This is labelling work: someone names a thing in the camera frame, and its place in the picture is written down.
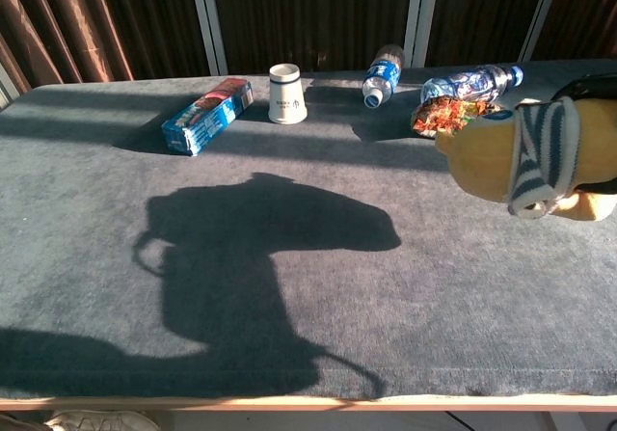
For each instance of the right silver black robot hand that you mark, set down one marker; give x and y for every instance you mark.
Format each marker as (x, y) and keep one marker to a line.
(598, 86)

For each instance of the yellow plush toy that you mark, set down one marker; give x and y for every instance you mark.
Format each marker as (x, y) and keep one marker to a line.
(482, 161)

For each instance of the brown curtain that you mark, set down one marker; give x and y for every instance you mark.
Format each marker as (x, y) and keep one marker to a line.
(96, 21)
(482, 14)
(588, 11)
(313, 16)

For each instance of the clear bottle blue cap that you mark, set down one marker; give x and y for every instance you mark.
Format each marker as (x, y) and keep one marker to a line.
(472, 84)

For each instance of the green orange snack bag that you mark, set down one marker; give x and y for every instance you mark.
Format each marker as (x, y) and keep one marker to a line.
(443, 115)

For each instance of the clear bottle without cap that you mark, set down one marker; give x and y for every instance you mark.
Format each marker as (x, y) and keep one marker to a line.
(383, 76)

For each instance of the grey blue table cloth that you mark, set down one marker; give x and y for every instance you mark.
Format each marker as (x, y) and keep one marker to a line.
(434, 305)

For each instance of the white paper cup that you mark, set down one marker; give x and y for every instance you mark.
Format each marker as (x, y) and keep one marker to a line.
(287, 98)

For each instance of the blue cookie box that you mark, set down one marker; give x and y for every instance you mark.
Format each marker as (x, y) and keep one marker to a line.
(207, 117)

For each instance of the light wooden table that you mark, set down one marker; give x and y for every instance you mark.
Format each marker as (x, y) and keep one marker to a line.
(308, 403)

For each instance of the white shoe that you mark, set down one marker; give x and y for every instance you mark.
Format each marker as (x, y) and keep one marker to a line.
(101, 421)

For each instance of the white window frame post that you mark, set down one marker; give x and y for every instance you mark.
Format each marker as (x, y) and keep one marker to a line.
(540, 14)
(8, 86)
(421, 16)
(208, 21)

